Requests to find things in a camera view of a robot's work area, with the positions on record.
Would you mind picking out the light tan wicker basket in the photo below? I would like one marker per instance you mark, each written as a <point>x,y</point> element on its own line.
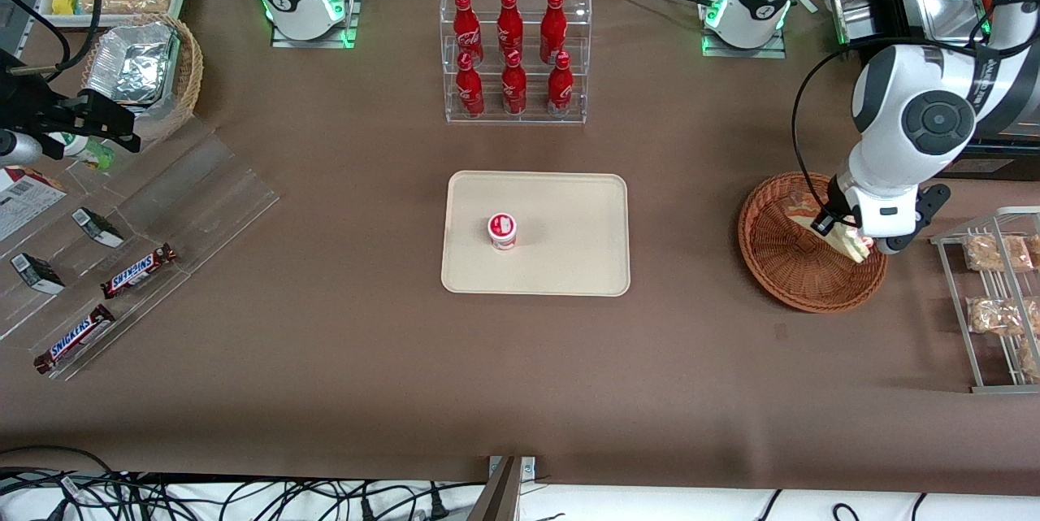
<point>188,74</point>

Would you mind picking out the brown snickers bar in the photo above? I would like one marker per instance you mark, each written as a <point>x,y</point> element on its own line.
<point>138,271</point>
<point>75,339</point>

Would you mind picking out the triangle sandwich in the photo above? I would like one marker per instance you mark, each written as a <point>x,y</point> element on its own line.
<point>849,245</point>

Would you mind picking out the green white small bottle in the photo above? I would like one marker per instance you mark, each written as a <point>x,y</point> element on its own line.
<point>85,151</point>

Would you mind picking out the clear bag brown snack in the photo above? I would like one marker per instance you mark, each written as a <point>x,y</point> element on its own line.
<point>1030,358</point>
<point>995,253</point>
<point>995,315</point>

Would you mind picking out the brown wicker basket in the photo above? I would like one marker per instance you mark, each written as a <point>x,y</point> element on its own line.
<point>788,277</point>

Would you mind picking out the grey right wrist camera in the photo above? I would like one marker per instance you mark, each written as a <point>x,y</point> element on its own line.
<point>18,149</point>

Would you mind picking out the silver foil pack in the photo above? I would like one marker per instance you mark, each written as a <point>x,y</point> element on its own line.
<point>130,62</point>

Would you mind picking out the beige plastic tray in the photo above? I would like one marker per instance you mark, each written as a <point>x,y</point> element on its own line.
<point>561,261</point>

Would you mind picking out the steel food pan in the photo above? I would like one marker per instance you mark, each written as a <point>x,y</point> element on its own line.
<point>942,13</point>

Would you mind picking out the red cola bottle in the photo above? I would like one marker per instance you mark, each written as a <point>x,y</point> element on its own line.
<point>509,23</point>
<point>465,25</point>
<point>513,89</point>
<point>560,90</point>
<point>469,90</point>
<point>553,23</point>

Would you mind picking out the white small tag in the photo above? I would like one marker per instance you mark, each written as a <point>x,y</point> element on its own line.
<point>809,2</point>

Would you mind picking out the silver metal box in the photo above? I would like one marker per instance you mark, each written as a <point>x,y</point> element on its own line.
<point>851,21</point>

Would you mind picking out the black food warmer appliance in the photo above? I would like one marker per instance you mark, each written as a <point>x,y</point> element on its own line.
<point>890,9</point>

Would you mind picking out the dark camera mount pole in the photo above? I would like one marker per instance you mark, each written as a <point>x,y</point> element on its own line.
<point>500,497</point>

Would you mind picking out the clear acrylic display stand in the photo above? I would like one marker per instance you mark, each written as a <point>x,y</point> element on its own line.
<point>203,196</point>

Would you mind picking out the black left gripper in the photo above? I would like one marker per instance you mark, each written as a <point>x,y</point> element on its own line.
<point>824,222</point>

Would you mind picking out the clear acrylic bottle rack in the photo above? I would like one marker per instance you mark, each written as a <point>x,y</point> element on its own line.
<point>585,41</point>

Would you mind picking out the metal table clamp bracket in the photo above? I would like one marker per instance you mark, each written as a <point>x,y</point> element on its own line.
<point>528,468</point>

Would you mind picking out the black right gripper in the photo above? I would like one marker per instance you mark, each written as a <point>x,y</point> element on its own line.
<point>32,109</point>

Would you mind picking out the small black white box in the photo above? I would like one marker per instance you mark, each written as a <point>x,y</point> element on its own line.
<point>97,227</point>
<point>36,273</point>

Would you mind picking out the brown table cover sheet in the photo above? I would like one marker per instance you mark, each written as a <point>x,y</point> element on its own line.
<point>325,391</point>

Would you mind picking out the red white yogurt cup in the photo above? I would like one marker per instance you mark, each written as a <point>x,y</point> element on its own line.
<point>502,232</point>

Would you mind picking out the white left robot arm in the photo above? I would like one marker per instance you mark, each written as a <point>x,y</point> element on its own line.
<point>910,115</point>

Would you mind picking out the white printed carton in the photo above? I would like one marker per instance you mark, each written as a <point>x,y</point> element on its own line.
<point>24,200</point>

